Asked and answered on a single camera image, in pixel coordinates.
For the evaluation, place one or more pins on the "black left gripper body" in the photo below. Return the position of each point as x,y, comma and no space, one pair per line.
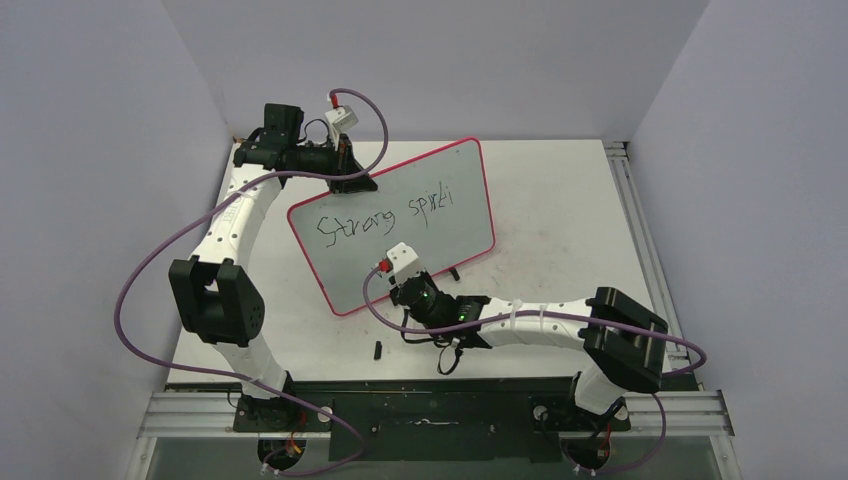
330,161

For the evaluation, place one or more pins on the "pink framed whiteboard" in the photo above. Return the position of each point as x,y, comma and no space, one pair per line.
437,203

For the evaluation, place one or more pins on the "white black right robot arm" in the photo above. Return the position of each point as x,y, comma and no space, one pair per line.
623,339

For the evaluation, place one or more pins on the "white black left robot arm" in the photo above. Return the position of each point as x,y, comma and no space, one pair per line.
216,300

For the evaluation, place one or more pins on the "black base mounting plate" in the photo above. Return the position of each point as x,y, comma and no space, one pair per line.
434,420

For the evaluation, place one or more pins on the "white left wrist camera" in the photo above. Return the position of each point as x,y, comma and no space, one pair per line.
341,119

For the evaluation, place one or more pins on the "aluminium front rail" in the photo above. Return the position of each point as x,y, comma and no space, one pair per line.
212,415

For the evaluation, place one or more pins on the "aluminium rail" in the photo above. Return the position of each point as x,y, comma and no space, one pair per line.
653,273
212,415

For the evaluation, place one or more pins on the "aluminium rail right side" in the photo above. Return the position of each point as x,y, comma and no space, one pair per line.
653,273

